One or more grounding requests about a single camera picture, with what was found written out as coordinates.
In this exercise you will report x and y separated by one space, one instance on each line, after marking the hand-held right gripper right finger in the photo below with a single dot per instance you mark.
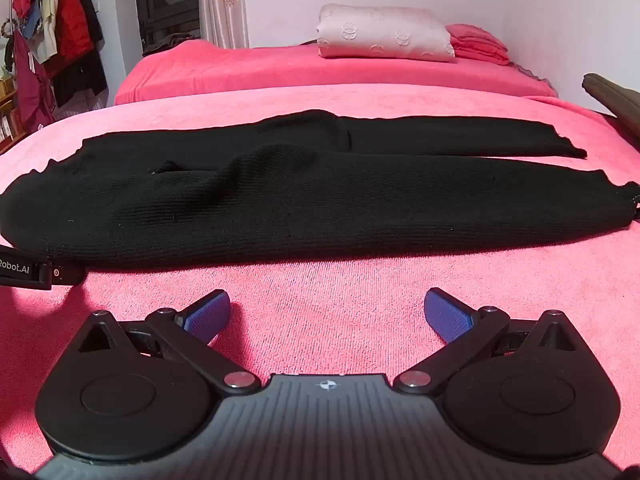
447 315

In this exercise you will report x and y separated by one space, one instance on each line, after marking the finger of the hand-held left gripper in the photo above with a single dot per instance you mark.
67 272

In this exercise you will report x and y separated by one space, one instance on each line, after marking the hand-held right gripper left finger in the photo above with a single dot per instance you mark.
210 315

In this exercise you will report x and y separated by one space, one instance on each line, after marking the black knit pants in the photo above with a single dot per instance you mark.
320 210

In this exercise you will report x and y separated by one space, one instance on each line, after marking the pink bed blanket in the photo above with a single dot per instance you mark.
325 300

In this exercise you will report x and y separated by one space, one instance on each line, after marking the wooden shelf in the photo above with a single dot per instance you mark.
7 110

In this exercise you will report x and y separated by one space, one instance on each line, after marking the maroon garment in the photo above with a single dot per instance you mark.
32 90

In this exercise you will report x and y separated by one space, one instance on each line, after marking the cream shirt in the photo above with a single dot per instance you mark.
47 25

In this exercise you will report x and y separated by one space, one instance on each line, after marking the blue garment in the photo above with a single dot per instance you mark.
30 22

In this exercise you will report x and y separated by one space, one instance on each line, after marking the red jacket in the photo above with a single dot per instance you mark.
72 25

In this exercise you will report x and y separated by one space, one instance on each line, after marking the pink bed sheet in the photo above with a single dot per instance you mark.
300 70

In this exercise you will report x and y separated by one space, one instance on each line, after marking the folded pink blanket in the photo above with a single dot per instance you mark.
477 42

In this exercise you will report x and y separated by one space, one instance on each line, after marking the brown cushion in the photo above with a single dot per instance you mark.
617 97

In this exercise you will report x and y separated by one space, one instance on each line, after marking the beige embroidered pillow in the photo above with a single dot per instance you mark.
385 32

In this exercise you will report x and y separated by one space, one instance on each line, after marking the patterned beige curtain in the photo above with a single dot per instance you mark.
222 5

